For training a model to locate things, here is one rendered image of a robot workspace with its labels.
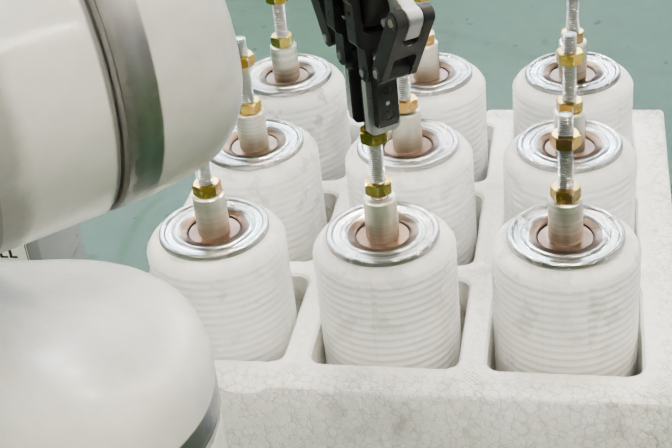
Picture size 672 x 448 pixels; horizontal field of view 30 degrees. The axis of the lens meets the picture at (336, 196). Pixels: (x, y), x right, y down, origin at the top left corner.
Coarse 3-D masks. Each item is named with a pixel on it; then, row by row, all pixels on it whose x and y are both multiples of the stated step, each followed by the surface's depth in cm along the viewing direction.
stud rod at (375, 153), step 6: (372, 150) 78; (378, 150) 78; (372, 156) 79; (378, 156) 79; (372, 162) 79; (378, 162) 79; (372, 168) 79; (378, 168) 79; (384, 168) 80; (372, 174) 79; (378, 174) 79; (384, 174) 80; (372, 180) 80; (378, 180) 80; (384, 180) 80; (372, 198) 81; (378, 198) 80; (384, 198) 80
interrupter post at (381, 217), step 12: (372, 204) 80; (384, 204) 80; (396, 204) 81; (372, 216) 80; (384, 216) 80; (396, 216) 81; (372, 228) 81; (384, 228) 81; (396, 228) 81; (372, 240) 81; (384, 240) 81
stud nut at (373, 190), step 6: (366, 180) 80; (390, 180) 80; (366, 186) 80; (372, 186) 79; (378, 186) 79; (384, 186) 79; (390, 186) 80; (366, 192) 80; (372, 192) 80; (378, 192) 79; (384, 192) 80; (390, 192) 80
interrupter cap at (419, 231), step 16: (352, 208) 85; (400, 208) 84; (416, 208) 84; (336, 224) 83; (352, 224) 83; (400, 224) 83; (416, 224) 82; (432, 224) 82; (336, 240) 82; (352, 240) 82; (368, 240) 82; (400, 240) 81; (416, 240) 81; (432, 240) 80; (336, 256) 80; (352, 256) 80; (368, 256) 80; (384, 256) 80; (400, 256) 79; (416, 256) 79
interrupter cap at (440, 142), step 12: (432, 120) 94; (432, 132) 93; (444, 132) 93; (360, 144) 92; (384, 144) 93; (432, 144) 92; (444, 144) 91; (456, 144) 91; (360, 156) 91; (384, 156) 90; (396, 156) 91; (408, 156) 91; (420, 156) 90; (432, 156) 90; (444, 156) 90; (396, 168) 89; (408, 168) 89; (420, 168) 89
